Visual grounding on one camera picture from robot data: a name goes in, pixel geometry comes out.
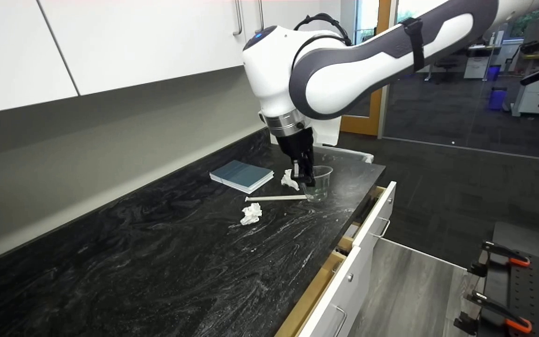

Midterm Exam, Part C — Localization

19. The right cabinet handle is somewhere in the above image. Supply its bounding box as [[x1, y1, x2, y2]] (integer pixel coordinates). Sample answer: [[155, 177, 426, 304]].
[[254, 0, 265, 31]]

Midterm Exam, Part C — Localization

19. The white stick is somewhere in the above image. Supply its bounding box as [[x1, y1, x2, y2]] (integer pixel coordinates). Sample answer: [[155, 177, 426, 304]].
[[243, 194, 314, 201]]

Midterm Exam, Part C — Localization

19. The left cabinet handle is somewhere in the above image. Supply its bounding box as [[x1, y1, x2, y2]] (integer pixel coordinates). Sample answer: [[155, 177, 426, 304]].
[[232, 0, 243, 37]]

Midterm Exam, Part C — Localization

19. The middle white cabinet door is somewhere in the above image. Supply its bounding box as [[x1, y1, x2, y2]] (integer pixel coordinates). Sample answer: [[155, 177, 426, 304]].
[[39, 0, 243, 95]]

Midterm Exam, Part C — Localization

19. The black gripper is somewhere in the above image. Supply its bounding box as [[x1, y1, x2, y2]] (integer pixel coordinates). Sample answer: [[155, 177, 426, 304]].
[[278, 127, 314, 186]]

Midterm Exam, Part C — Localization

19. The orange black clamp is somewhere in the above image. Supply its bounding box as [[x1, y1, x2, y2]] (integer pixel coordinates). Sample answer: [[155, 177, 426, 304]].
[[452, 289, 533, 337], [467, 241, 531, 276]]

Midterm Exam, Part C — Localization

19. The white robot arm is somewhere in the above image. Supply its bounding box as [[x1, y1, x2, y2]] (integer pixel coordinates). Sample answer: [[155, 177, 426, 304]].
[[241, 0, 539, 185]]

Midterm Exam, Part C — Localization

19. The blue book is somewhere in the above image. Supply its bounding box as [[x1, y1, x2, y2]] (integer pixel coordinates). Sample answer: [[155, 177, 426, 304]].
[[209, 160, 273, 194]]

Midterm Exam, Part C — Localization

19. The upper orange black clamp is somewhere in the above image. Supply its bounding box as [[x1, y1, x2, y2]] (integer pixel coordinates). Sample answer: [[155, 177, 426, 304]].
[[467, 241, 531, 276]]

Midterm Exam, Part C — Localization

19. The lower orange black clamp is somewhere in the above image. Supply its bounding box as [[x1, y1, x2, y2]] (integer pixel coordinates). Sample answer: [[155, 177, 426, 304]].
[[452, 289, 533, 337]]

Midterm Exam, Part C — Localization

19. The cabinet handle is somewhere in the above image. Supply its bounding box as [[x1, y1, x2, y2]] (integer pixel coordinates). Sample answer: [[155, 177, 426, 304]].
[[232, 0, 243, 37], [254, 0, 265, 31]]

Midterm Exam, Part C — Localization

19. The open white drawer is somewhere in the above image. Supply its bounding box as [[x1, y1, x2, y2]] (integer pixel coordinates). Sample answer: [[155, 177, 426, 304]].
[[275, 181, 467, 337]]

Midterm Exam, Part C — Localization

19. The wooden door frame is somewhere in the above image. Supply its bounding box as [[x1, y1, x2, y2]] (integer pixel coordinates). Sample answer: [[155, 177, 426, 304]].
[[340, 0, 396, 138]]

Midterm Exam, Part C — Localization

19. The white crumpled paper lower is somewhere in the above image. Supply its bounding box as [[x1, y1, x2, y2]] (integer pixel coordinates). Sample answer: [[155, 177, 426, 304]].
[[239, 201, 262, 226]]

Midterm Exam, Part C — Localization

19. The black perforated board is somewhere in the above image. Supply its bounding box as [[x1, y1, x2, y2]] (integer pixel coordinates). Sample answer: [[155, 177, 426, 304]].
[[477, 254, 539, 337]]

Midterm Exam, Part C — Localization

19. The left white cabinet door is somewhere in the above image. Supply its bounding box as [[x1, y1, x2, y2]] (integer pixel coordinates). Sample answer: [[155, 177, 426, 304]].
[[0, 0, 78, 110]]

